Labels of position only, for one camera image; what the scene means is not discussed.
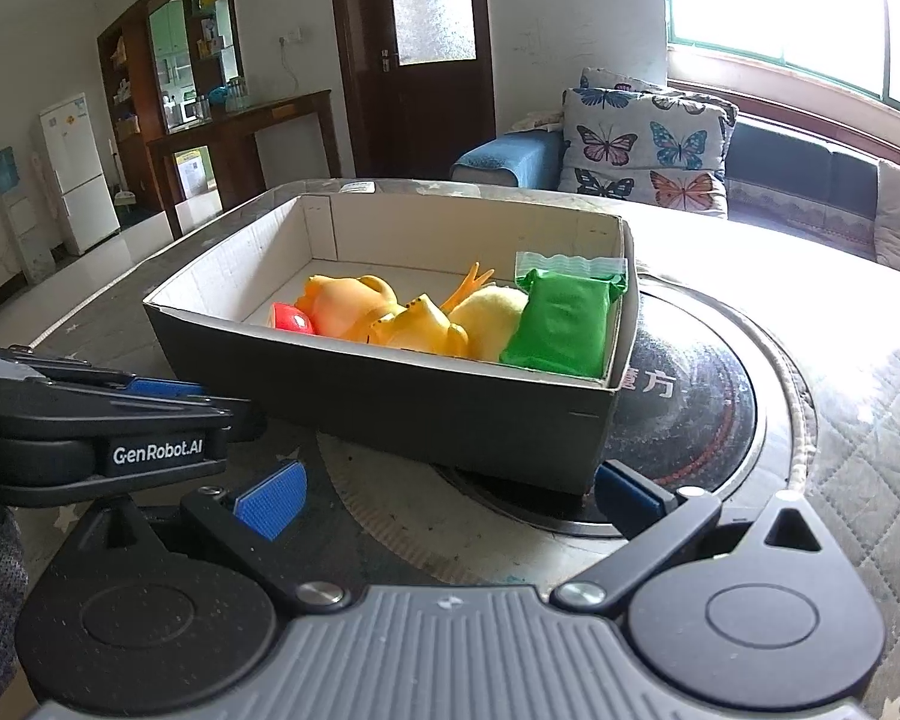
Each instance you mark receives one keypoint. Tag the window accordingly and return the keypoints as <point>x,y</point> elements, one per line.
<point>780,0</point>

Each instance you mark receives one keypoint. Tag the orange rubber duck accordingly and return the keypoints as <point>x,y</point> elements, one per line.
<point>345,307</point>

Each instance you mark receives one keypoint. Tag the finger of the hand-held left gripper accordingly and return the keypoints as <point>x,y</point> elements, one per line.
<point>169,388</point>
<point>244,418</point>

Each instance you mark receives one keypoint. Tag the small yellow rubber toy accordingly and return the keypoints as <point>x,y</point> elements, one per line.
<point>420,330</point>

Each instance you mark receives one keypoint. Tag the blue sofa cloth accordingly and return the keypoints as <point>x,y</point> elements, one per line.
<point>502,157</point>

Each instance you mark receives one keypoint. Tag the pale yellow rubber chicken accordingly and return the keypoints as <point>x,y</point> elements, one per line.
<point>487,322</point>

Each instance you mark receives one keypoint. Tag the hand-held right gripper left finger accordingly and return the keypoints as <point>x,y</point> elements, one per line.
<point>270,499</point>

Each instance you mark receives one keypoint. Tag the black round hotplate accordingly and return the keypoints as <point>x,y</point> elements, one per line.
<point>690,405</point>

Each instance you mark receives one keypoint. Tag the grey cardboard box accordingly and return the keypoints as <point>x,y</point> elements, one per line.
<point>420,405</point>

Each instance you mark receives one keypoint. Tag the wooden sideboard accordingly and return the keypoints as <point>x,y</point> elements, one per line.
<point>232,135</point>

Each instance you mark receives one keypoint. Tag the white refrigerator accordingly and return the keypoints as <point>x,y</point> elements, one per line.
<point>79,172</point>

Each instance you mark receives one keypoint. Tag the large butterfly print cushion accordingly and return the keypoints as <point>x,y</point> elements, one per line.
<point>637,157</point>

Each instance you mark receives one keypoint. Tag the red yellow round toy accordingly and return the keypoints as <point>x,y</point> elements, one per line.
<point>292,320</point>

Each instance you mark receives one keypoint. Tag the dark sofa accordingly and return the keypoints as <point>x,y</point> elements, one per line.
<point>795,180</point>

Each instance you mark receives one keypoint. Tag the small butterfly print cushion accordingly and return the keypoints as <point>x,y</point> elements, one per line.
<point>645,86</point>

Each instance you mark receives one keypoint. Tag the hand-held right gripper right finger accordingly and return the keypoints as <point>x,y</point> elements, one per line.
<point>630,499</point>

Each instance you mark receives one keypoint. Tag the white water dispenser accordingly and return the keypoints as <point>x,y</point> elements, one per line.
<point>22,217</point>

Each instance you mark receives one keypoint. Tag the green packet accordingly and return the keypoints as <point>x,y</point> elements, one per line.
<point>562,322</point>

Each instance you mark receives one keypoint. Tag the tall wooden display cabinet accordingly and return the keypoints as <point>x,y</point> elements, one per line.
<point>131,90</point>

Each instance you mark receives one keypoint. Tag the dark wooden door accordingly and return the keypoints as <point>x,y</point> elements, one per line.
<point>360,90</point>

